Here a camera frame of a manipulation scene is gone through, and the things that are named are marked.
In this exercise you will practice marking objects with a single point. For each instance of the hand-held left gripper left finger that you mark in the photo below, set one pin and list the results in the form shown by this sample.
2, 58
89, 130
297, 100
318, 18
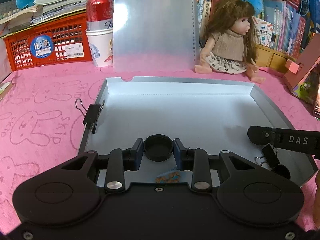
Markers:
138, 155

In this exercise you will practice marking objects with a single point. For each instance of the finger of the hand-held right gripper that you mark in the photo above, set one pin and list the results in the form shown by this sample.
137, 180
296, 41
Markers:
262, 135

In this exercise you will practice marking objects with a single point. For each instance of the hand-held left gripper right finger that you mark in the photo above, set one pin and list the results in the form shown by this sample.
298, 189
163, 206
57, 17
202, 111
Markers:
178, 155

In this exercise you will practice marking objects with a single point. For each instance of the black rimmed lid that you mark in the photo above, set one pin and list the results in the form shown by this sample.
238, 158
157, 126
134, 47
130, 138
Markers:
158, 147

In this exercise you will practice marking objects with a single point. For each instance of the black binder clip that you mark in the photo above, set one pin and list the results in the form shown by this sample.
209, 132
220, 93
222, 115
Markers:
92, 116
270, 156

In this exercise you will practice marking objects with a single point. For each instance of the silver cardboard box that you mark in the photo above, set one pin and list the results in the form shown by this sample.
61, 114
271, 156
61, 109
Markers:
187, 110

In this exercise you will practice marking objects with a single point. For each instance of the pink triangular phone stand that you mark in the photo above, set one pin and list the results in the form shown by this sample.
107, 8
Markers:
303, 75

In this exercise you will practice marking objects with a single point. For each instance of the wooden drawer organizer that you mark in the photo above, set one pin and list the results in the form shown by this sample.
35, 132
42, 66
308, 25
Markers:
272, 57

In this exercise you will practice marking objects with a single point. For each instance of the long-haired doll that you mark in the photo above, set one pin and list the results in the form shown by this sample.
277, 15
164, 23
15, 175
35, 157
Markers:
230, 45

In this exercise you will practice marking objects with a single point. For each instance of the white paper cup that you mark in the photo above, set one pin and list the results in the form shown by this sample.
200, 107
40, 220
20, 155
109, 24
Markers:
100, 47

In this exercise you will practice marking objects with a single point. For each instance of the row of upright books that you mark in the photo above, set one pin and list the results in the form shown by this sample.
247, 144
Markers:
282, 20

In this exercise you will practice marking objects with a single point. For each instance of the pink bunny-print cloth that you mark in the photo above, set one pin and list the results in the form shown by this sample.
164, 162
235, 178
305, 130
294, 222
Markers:
37, 92

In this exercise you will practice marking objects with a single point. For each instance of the blue plush ball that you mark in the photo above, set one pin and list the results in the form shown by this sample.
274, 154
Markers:
257, 5

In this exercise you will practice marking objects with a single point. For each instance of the translucent plastic board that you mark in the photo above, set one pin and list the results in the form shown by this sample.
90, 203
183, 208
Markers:
152, 25

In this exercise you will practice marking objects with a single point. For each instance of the flat beige book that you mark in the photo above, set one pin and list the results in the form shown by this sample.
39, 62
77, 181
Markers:
5, 90

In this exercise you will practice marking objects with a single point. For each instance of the red drink can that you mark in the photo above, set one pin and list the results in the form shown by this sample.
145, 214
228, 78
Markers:
99, 11

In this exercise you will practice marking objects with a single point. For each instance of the red basket with round sticker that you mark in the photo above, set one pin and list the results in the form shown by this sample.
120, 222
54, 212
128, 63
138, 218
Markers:
25, 47

